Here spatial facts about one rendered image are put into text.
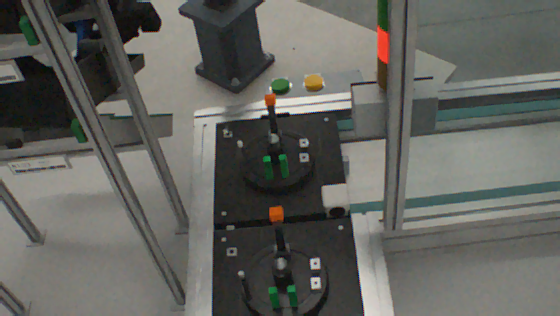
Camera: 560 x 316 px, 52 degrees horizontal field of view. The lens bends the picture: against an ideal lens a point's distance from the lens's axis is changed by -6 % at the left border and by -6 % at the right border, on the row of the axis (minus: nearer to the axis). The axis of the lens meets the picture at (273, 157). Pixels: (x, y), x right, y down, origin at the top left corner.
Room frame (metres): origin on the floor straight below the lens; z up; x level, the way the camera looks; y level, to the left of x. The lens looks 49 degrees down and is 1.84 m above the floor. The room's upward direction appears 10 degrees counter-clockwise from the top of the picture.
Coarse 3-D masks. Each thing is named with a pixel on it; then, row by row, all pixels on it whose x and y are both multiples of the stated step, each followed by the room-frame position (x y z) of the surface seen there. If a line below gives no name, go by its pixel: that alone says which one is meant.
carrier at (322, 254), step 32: (288, 224) 0.60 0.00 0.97; (320, 224) 0.58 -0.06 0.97; (224, 256) 0.55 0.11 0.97; (256, 256) 0.53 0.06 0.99; (288, 256) 0.52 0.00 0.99; (320, 256) 0.52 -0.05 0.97; (352, 256) 0.51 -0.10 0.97; (224, 288) 0.49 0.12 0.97; (256, 288) 0.47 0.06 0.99; (288, 288) 0.43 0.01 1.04; (320, 288) 0.44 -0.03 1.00; (352, 288) 0.45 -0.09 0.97
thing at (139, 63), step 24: (24, 72) 0.72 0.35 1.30; (48, 72) 0.77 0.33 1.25; (96, 72) 0.68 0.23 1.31; (0, 96) 0.62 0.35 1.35; (24, 96) 0.61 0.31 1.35; (48, 96) 0.60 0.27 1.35; (96, 96) 0.66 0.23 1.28; (0, 120) 0.61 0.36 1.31; (24, 120) 0.60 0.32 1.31; (48, 120) 0.59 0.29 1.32; (72, 120) 0.58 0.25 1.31
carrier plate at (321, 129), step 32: (224, 128) 0.85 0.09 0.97; (256, 128) 0.83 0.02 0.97; (288, 128) 0.82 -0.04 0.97; (320, 128) 0.80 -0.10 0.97; (224, 160) 0.77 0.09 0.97; (320, 160) 0.72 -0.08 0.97; (224, 192) 0.69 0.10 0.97; (256, 192) 0.68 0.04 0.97; (288, 192) 0.66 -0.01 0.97; (320, 192) 0.65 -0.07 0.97; (224, 224) 0.62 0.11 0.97; (256, 224) 0.62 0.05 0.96
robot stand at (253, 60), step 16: (192, 0) 1.18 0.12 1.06; (240, 0) 1.15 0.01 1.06; (256, 0) 1.14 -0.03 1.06; (192, 16) 1.13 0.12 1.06; (208, 16) 1.11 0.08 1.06; (224, 16) 1.10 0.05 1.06; (240, 16) 1.09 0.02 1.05; (256, 16) 1.15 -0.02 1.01; (208, 32) 1.11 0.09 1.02; (224, 32) 1.06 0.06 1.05; (240, 32) 1.10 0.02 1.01; (256, 32) 1.13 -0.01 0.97; (208, 48) 1.12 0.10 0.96; (224, 48) 1.09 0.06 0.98; (240, 48) 1.09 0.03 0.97; (256, 48) 1.13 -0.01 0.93; (208, 64) 1.13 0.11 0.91; (224, 64) 1.09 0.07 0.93; (240, 64) 1.09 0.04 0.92; (256, 64) 1.12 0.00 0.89; (272, 64) 1.14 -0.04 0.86; (224, 80) 1.09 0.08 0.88; (240, 80) 1.08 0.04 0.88
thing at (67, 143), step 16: (64, 16) 0.71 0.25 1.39; (80, 16) 0.71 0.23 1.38; (0, 48) 0.54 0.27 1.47; (16, 48) 0.54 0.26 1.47; (32, 48) 0.54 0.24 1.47; (112, 96) 0.71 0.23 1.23; (32, 144) 0.55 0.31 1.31; (48, 144) 0.55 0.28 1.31; (64, 144) 0.54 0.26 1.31; (80, 144) 0.54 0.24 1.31
